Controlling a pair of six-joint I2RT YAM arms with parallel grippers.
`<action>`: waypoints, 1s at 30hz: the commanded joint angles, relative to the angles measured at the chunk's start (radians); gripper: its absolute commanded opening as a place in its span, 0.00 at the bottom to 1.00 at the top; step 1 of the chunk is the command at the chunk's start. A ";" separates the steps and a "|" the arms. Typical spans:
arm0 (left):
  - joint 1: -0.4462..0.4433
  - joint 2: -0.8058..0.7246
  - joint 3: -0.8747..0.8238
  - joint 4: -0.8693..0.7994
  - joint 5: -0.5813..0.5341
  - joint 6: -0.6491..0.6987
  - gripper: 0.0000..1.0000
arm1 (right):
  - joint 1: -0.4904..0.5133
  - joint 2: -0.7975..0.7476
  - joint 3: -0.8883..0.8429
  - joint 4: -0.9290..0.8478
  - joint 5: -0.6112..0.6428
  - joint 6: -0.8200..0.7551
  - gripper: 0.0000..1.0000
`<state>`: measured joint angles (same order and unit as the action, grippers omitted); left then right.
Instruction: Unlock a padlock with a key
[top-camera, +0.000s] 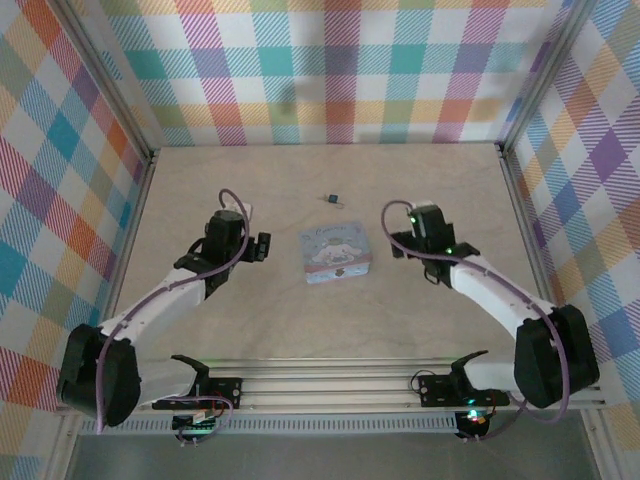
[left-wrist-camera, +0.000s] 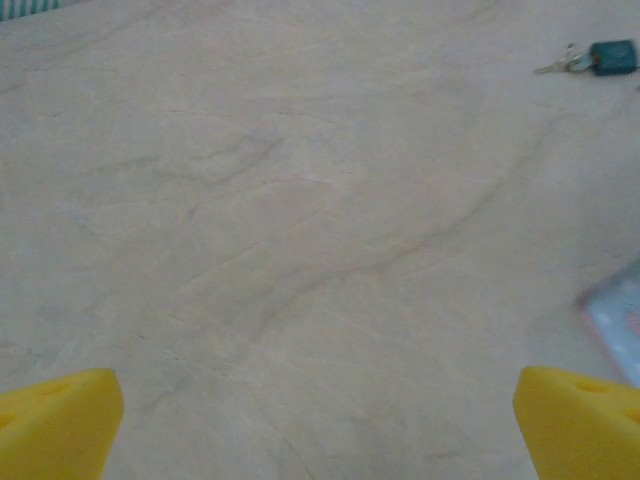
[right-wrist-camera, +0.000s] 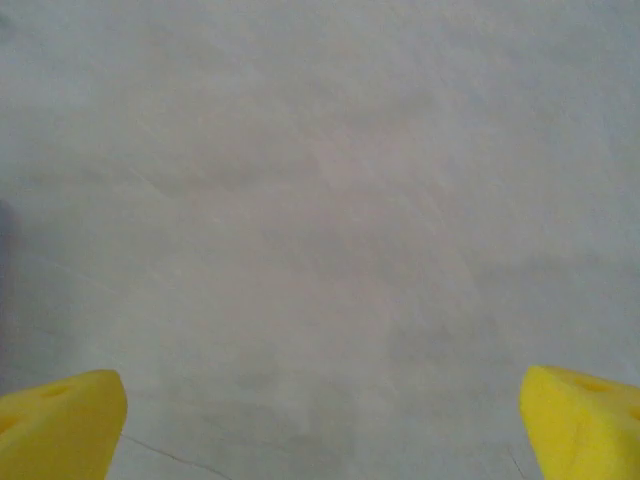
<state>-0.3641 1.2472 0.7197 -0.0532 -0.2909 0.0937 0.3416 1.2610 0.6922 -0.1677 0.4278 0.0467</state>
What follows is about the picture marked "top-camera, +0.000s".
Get blue cartoon tin box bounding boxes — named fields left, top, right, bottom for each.
left=298, top=223, right=376, bottom=287

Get aluminium side rail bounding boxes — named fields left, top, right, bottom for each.
left=87, top=149, right=161, bottom=374
left=497, top=144, right=581, bottom=371

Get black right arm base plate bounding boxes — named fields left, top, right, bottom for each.
left=418, top=372, right=511, bottom=407

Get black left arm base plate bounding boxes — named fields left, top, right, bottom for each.
left=151, top=375, right=245, bottom=412

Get aluminium mounting rail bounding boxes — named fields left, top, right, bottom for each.
left=52, top=357, right=609, bottom=416

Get slotted grey cable tray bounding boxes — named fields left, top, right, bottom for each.
left=79, top=417, right=459, bottom=435

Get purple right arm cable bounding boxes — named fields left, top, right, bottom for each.
left=380, top=199, right=574, bottom=444

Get aluminium frame post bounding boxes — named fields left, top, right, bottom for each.
left=497, top=0, right=601, bottom=154
left=47, top=0, right=162, bottom=166

